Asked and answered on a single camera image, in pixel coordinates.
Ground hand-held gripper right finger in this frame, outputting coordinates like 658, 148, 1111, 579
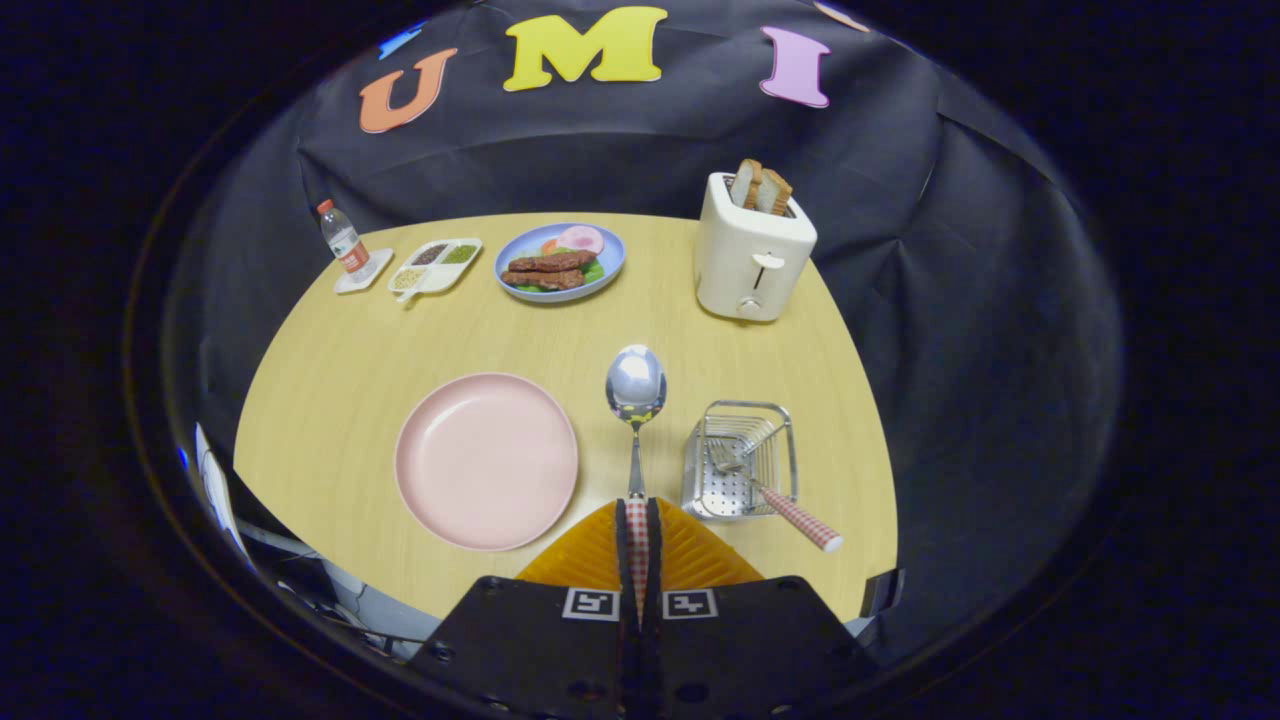
645, 497, 883, 720

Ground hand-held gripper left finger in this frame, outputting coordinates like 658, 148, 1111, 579
405, 497, 636, 720

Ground fork with checkered handle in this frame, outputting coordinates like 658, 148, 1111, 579
708, 440, 844, 553

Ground spoon with checkered handle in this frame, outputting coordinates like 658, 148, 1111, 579
605, 345, 668, 621

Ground black table clamp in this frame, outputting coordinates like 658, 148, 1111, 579
860, 568, 907, 617

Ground pink plate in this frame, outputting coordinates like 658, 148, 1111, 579
394, 373, 580, 552

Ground white paper sheets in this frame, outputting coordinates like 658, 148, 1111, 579
195, 422, 251, 561

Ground brown meat strip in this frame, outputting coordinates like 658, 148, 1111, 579
507, 250, 598, 274
500, 270, 586, 292

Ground white divided condiment tray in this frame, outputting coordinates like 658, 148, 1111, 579
388, 237, 484, 304

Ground green lettuce leaf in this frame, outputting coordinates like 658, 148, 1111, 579
515, 245, 607, 294

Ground white toaster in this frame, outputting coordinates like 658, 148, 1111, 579
694, 172, 818, 323

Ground blue plate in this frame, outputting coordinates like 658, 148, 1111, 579
494, 222, 627, 304

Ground white square coaster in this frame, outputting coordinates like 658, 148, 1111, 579
333, 247, 395, 295

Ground clear plastic water bottle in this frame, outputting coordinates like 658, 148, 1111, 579
317, 198, 371, 276

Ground metal wire cutlery basket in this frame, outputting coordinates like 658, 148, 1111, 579
681, 400, 799, 521

